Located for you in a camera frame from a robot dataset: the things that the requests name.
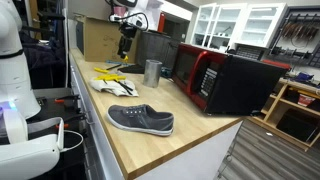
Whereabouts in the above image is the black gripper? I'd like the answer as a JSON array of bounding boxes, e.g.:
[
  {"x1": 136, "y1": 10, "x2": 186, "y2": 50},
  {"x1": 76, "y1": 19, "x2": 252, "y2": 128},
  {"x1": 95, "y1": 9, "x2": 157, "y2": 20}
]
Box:
[{"x1": 117, "y1": 22, "x2": 138, "y2": 59}]

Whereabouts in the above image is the black wedge hex key holder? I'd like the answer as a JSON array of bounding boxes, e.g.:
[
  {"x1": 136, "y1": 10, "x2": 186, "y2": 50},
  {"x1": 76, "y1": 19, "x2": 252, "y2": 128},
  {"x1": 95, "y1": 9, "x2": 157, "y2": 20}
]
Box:
[{"x1": 118, "y1": 63, "x2": 146, "y2": 75}]

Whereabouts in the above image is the light gray towel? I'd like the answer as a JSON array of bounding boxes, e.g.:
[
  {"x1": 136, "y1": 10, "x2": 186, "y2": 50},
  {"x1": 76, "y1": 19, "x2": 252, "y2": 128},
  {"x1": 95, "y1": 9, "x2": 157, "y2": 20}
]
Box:
[{"x1": 88, "y1": 75, "x2": 140, "y2": 98}]

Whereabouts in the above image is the blue small tool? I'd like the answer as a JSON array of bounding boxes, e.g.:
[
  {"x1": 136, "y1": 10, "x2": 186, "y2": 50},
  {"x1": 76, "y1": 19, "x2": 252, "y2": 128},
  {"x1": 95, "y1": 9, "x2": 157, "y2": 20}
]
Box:
[{"x1": 105, "y1": 59, "x2": 134, "y2": 67}]

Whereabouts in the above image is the brown cardboard box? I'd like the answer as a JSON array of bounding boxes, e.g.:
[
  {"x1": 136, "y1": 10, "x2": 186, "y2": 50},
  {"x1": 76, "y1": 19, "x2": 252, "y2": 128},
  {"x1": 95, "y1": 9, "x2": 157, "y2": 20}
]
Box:
[{"x1": 75, "y1": 14, "x2": 142, "y2": 64}]

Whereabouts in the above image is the gray metal cylinder tube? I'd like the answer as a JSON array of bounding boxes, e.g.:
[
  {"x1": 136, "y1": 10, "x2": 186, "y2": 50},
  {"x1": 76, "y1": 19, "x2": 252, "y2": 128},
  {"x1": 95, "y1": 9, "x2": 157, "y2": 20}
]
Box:
[{"x1": 143, "y1": 59, "x2": 163, "y2": 89}]

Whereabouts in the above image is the teal green tool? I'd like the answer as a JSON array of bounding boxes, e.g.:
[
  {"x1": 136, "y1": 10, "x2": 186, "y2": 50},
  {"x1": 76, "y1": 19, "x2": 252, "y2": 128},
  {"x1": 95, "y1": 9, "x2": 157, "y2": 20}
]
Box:
[{"x1": 160, "y1": 66, "x2": 173, "y2": 79}]

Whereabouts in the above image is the gray canvas sneaker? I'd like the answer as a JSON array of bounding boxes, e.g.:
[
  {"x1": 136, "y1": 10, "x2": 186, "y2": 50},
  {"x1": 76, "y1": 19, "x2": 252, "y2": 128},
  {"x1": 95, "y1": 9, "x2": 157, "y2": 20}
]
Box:
[{"x1": 106, "y1": 103, "x2": 175, "y2": 137}]

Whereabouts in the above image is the black clamp orange trigger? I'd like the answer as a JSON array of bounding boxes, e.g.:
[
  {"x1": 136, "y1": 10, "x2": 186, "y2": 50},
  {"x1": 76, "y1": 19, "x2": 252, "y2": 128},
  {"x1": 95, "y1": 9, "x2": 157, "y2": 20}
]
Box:
[
  {"x1": 54, "y1": 113, "x2": 88, "y2": 130},
  {"x1": 54, "y1": 94, "x2": 81, "y2": 103}
]

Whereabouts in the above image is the white workbench drawer front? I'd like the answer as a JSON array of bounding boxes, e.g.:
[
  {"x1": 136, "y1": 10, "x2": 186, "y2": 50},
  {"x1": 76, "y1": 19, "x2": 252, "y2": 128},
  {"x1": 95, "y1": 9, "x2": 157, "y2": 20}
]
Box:
[{"x1": 69, "y1": 53, "x2": 125, "y2": 180}]

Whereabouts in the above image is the red and black microwave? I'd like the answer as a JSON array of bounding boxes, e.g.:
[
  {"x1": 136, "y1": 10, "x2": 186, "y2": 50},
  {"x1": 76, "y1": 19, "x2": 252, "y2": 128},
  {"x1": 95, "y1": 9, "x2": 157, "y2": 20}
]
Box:
[{"x1": 171, "y1": 43, "x2": 290, "y2": 116}]

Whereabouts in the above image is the white glass door cabinet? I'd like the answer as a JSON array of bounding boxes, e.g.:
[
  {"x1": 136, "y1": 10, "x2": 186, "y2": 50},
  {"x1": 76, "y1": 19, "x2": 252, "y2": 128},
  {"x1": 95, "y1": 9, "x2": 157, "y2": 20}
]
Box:
[{"x1": 190, "y1": 2, "x2": 288, "y2": 50}]

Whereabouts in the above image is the black slotted crate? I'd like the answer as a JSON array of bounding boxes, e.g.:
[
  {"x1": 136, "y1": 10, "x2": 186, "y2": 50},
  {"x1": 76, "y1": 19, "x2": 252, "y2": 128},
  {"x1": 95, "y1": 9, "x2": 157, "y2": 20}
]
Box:
[{"x1": 234, "y1": 43, "x2": 268, "y2": 62}]

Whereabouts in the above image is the wooden shelf unit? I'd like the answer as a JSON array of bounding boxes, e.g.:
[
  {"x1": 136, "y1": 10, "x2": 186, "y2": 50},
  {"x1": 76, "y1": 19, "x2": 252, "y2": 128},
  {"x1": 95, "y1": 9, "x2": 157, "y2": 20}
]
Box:
[{"x1": 248, "y1": 78, "x2": 320, "y2": 153}]

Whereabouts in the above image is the black tool pegboard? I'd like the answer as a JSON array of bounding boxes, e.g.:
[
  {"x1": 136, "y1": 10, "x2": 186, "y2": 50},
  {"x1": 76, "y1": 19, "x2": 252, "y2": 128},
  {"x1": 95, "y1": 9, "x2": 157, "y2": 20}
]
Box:
[{"x1": 269, "y1": 5, "x2": 320, "y2": 69}]

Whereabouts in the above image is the black box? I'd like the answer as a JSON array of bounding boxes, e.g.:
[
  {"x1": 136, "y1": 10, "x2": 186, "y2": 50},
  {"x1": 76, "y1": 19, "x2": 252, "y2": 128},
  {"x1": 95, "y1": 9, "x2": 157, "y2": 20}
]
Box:
[{"x1": 275, "y1": 109, "x2": 320, "y2": 143}]

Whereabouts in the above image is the red and white box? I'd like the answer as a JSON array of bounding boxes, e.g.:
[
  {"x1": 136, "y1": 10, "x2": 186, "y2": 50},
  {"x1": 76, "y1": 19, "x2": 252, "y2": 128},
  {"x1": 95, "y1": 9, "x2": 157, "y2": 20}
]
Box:
[{"x1": 297, "y1": 93, "x2": 316, "y2": 108}]

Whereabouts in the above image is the medium yellow T-handle hex key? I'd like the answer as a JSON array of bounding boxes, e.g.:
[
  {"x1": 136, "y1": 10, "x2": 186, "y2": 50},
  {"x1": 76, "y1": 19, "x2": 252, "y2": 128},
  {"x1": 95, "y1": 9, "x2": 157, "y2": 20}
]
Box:
[
  {"x1": 94, "y1": 77, "x2": 134, "y2": 97},
  {"x1": 102, "y1": 73, "x2": 134, "y2": 93}
]

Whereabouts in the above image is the long yellow T-handle hex key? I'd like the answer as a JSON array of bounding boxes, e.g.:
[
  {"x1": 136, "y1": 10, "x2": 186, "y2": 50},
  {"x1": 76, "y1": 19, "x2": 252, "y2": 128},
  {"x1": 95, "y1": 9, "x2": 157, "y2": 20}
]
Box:
[{"x1": 93, "y1": 63, "x2": 125, "y2": 75}]

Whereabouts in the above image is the white headset cable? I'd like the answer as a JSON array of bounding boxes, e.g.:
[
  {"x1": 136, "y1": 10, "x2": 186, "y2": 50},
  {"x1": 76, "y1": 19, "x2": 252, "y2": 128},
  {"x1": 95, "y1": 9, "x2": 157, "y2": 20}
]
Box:
[{"x1": 59, "y1": 129, "x2": 85, "y2": 153}]

